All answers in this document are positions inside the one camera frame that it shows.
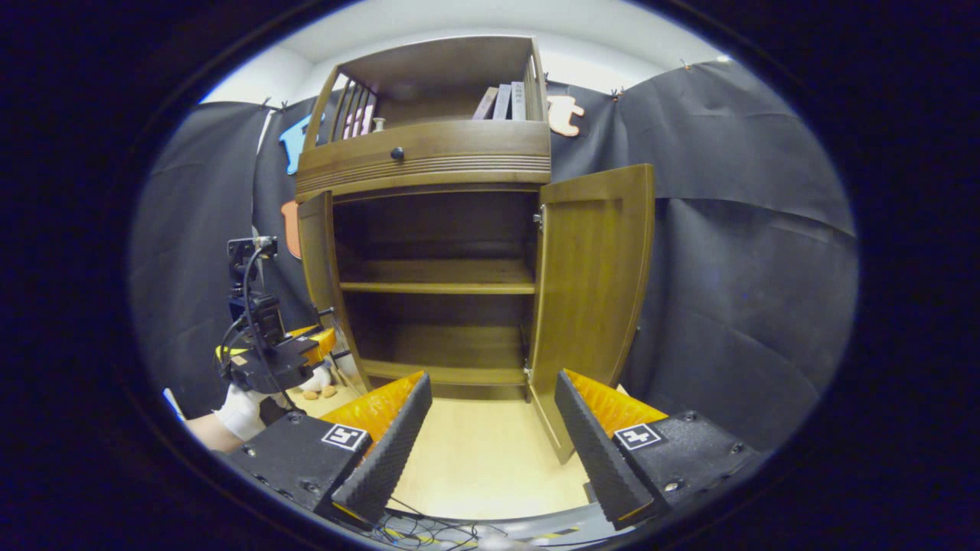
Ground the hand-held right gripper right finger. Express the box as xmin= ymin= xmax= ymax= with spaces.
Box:
xmin=554 ymin=369 xmax=766 ymax=531

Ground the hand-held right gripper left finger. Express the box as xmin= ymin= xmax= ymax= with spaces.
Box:
xmin=228 ymin=371 xmax=433 ymax=529

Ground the wooden double-door shoe cabinet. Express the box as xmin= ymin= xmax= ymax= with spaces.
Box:
xmin=295 ymin=34 xmax=552 ymax=403

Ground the wooden cabinet inner shelf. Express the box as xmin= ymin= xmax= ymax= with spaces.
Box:
xmin=339 ymin=259 xmax=537 ymax=295

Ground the penguin plush toy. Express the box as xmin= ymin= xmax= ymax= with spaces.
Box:
xmin=297 ymin=361 xmax=339 ymax=400

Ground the black backdrop cloth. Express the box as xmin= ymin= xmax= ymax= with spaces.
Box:
xmin=129 ymin=60 xmax=858 ymax=452

